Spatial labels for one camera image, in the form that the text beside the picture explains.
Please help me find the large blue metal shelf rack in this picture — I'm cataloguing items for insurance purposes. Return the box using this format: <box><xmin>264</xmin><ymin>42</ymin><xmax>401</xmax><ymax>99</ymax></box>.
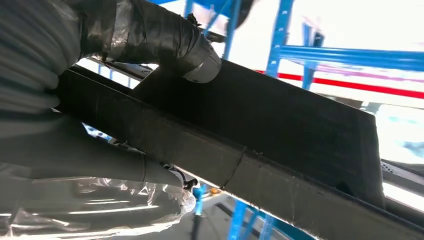
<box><xmin>82</xmin><ymin>0</ymin><xmax>424</xmax><ymax>240</ymax></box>

